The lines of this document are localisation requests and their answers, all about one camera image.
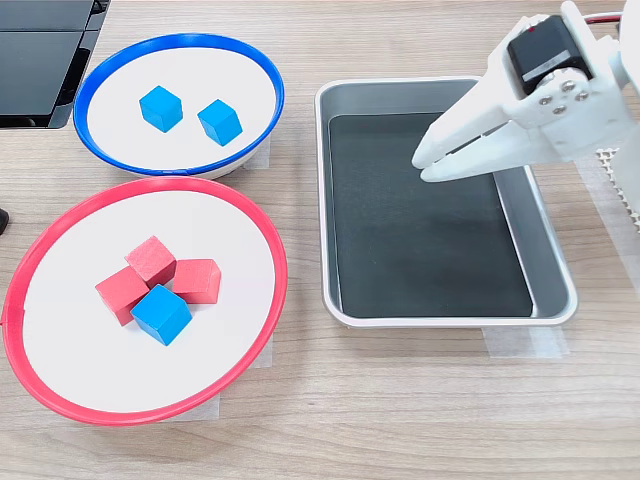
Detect blue cube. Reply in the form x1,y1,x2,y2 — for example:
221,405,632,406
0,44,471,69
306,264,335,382
130,283,194,348
197,98,244,148
138,84,184,134

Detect clear tape strip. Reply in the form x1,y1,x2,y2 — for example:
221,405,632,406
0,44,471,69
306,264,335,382
164,392,221,424
577,152,640,296
481,327,571,360
249,339,275,370
239,133,274,171

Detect black tray mat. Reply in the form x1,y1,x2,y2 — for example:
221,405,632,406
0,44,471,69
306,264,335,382
328,112,535,320

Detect steel tray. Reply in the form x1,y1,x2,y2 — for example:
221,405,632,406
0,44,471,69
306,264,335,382
314,75,580,329

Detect red cube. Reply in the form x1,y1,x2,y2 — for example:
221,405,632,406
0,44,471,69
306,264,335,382
124,235,178,290
172,258,223,305
94,265,151,328

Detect blue-rimmed white plate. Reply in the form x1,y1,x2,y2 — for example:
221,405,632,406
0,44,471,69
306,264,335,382
72,32,286,180

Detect black glossy device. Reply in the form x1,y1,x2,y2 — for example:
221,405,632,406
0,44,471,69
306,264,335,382
0,0,112,130

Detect red-rimmed white plate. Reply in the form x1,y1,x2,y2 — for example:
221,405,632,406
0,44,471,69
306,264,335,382
1,175,289,427

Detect pale perforated base plate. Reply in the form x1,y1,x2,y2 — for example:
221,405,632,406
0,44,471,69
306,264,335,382
596,146,640,236

